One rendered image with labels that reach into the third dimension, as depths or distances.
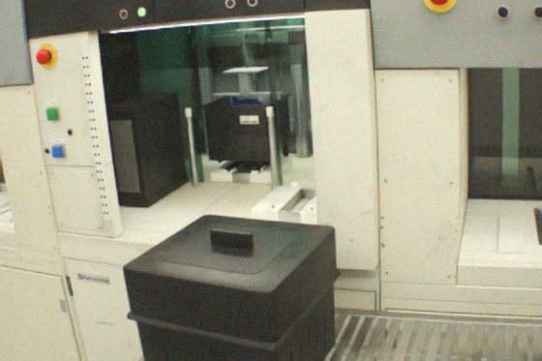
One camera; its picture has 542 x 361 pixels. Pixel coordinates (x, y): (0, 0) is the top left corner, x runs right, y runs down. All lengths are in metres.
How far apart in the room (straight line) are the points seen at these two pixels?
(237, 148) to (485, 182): 0.77
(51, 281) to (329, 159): 0.94
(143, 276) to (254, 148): 0.96
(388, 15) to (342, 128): 0.24
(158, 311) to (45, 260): 0.80
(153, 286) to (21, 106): 0.81
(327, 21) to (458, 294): 0.63
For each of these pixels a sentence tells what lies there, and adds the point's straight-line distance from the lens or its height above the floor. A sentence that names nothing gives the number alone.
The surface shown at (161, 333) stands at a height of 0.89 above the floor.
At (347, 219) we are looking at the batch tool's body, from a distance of 1.26.
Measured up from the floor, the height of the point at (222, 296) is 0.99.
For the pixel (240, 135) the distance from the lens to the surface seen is 1.91.
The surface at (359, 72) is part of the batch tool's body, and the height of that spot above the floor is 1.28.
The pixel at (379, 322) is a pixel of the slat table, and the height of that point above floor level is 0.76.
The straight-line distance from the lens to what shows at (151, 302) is 1.04.
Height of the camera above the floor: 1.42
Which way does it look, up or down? 14 degrees down
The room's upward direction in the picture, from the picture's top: 4 degrees counter-clockwise
